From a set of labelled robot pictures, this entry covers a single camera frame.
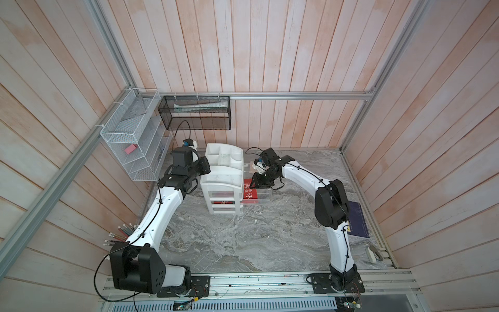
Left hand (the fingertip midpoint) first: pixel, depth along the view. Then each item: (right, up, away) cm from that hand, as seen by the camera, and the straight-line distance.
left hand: (208, 163), depth 82 cm
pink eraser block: (-33, +6, 0) cm, 34 cm away
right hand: (+19, -11, +13) cm, 26 cm away
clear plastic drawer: (+26, -17, +17) cm, 35 cm away
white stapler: (+70, -39, -2) cm, 80 cm away
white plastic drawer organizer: (+7, -9, -7) cm, 14 cm away
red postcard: (+18, -15, +10) cm, 26 cm away
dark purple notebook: (+69, -29, +7) cm, 75 cm away
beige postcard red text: (+19, -3, +6) cm, 20 cm away
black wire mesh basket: (-11, +29, +24) cm, 39 cm away
